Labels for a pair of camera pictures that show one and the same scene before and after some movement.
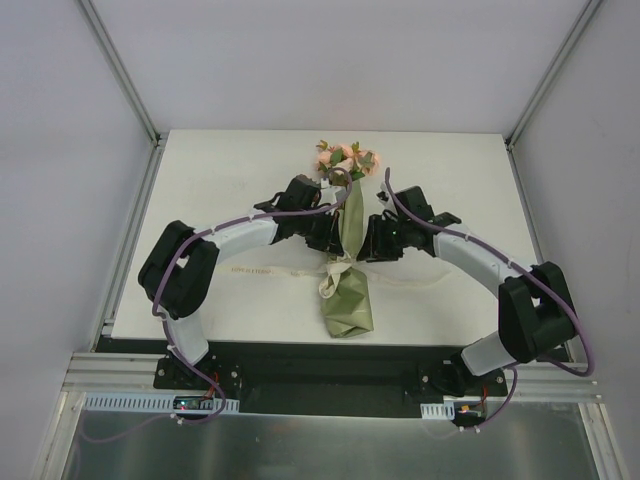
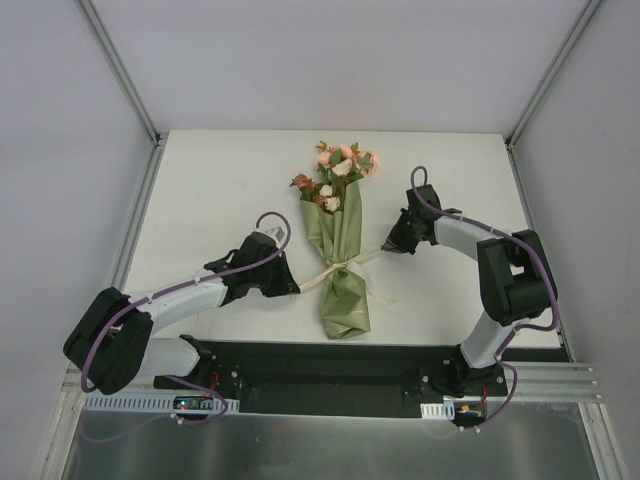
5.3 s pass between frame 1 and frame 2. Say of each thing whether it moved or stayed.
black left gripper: moved
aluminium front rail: stayed
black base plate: stayed
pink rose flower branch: stayed
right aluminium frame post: stayed
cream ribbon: moved
